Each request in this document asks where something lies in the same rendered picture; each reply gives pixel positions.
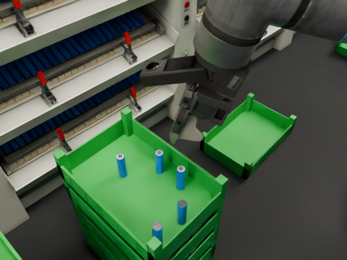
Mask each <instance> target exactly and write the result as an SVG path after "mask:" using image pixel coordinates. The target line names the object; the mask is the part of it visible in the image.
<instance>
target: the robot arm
mask: <svg viewBox="0 0 347 260"><path fill-rule="evenodd" d="M269 25H272V26H276V27H281V28H284V29H288V30H292V31H296V32H299V33H304V34H308V35H312V36H315V37H319V38H323V39H327V40H332V41H334V42H335V43H345V44H347V0H208V2H207V5H206V7H205V10H204V13H203V14H202V17H201V20H200V23H199V25H198V28H197V31H196V34H195V36H194V39H193V45H194V48H195V50H196V52H195V54H196V55H193V56H185V57H177V58H169V59H161V60H153V61H147V62H146V63H145V65H144V67H143V69H142V71H141V74H140V76H139V78H140V80H141V83H142V85H143V86H144V87H151V86H160V85H171V84H180V83H186V85H185V88H184V91H183V94H182V97H181V100H180V103H179V109H178V111H177V114H176V117H175V120H174V124H173V126H172V129H171V131H170V134H169V137H170V141H171V143H173V144H175V142H176V140H178V139H185V140H191V141H201V140H202V139H203V138H204V135H203V133H202V132H201V131H200V130H199V129H198V128H197V127H196V124H197V121H198V120H206V119H209V122H210V123H212V124H215V125H218V126H220V127H222V125H223V123H224V121H225V119H226V118H227V116H228V115H229V113H230V111H231V109H232V107H233V105H234V99H235V97H236V95H237V93H238V92H239V90H240V88H241V86H242V84H243V82H244V81H245V79H246V77H247V76H248V74H249V70H250V68H249V66H250V62H251V57H252V55H253V53H254V51H255V49H256V47H257V46H258V44H259V42H260V40H261V39H262V37H263V35H264V33H265V31H266V30H267V28H268V26H269ZM186 118H187V121H186V123H185V124H184V122H185V120H186Z"/></svg>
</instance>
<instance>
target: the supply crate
mask: <svg viewBox="0 0 347 260"><path fill-rule="evenodd" d="M120 113H121V119H120V120H118V121H117V122H115V123H114V124H112V125H111V126H109V127H108V128H106V129H105V130H103V131H101V132H100V133H98V134H97V135H95V136H94V137H92V138H91V139H89V140H88V141H86V142H85V143H83V144H82V145H80V146H79V147H77V148H76V149H74V150H73V151H71V152H70V153H68V154H67V155H66V154H65V152H63V151H62V150H61V149H60V150H58V151H57V152H55V153H53V156H54V159H55V161H56V164H57V167H58V170H59V173H60V175H61V177H62V178H63V179H64V180H65V181H66V182H67V183H68V184H69V185H70V186H71V187H72V188H73V189H74V190H75V191H76V192H77V193H78V194H79V195H80V196H81V197H82V198H83V199H84V200H85V201H86V202H87V203H88V204H89V205H90V206H91V207H92V208H93V209H94V210H95V211H96V212H97V213H98V214H99V215H100V216H101V217H102V218H103V219H104V220H105V221H106V222H107V223H108V224H109V225H110V226H111V227H112V228H113V229H114V230H115V231H116V232H117V233H118V234H119V235H120V236H121V237H122V238H123V239H124V240H125V241H126V242H127V243H128V244H129V245H130V246H131V247H132V248H133V249H134V250H135V251H136V252H137V253H138V254H139V255H140V256H141V257H142V258H143V259H144V260H167V259H168V258H169V257H170V256H171V255H172V254H173V253H174V252H175V251H176V250H177V249H178V248H179V247H180V246H181V245H182V244H183V243H184V242H185V241H186V240H187V239H188V238H189V237H190V236H191V235H192V234H193V233H194V232H195V231H196V230H197V229H198V228H199V227H200V226H201V225H202V224H203V223H204V222H205V221H206V220H207V219H208V218H209V217H210V216H211V215H212V214H213V213H214V212H215V211H216V210H217V209H218V208H219V207H220V206H221V205H222V204H223V203H224V201H225V196H226V190H227V185H228V179H227V178H226V177H224V176H223V175H222V174H220V175H219V176H218V177H217V178H215V177H214V176H212V175H211V174H210V173H208V172H207V171H206V170H204V169H203V168H202V167H200V166H198V165H197V164H196V163H194V162H193V161H192V160H190V159H189V158H187V157H186V156H185V155H183V154H182V153H181V152H179V151H178V150H176V149H175V148H174V147H172V146H171V145H169V144H168V143H167V142H166V141H164V140H163V139H161V138H160V137H159V136H157V135H156V134H154V133H153V132H152V131H150V130H149V129H147V128H146V127H145V126H143V125H142V124H140V123H139V122H138V121H136V120H135V119H133V117H132V111H131V110H130V109H129V108H127V107H126V108H124V109H122V110H121V111H120ZM156 150H162V151H163V152H164V173H162V174H157V173H156V167H155V151H156ZM119 153H122V154H124V156H125V163H126V167H127V173H128V174H127V176H126V177H124V178H121V177H120V176H119V172H118V166H117V161H116V155H117V154H119ZM178 166H184V167H185V188H184V189H183V190H178V189H177V167H178ZM179 200H185V201H186V202H187V214H186V223H185V224H184V225H180V224H178V222H177V203H178V201H179ZM155 222H160V223H161V224H162V232H163V244H162V243H161V242H160V241H159V240H158V239H157V238H156V237H155V236H152V224H153V223H155Z"/></svg>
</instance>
